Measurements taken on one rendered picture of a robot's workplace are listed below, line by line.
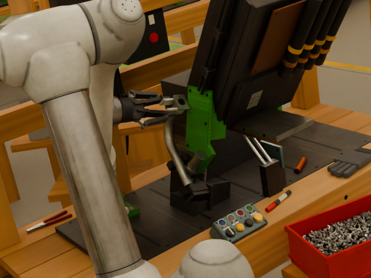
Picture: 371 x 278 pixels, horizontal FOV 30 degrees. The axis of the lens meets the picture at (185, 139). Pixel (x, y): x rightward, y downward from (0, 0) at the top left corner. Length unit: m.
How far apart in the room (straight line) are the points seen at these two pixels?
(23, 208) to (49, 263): 2.55
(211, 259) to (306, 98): 1.58
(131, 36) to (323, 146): 1.24
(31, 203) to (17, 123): 2.45
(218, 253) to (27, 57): 0.56
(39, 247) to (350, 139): 1.15
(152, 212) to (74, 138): 0.89
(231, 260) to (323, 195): 0.78
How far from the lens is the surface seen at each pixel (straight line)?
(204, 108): 2.09
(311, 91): 2.91
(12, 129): 2.27
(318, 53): 2.13
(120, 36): 1.40
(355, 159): 2.32
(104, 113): 1.71
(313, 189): 2.20
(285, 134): 2.06
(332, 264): 1.85
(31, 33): 1.36
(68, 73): 1.36
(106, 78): 1.64
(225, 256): 1.43
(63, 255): 2.14
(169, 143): 2.21
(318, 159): 2.40
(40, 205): 4.63
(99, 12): 1.41
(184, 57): 2.56
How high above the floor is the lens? 1.91
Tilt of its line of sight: 22 degrees down
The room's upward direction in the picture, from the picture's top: 10 degrees counter-clockwise
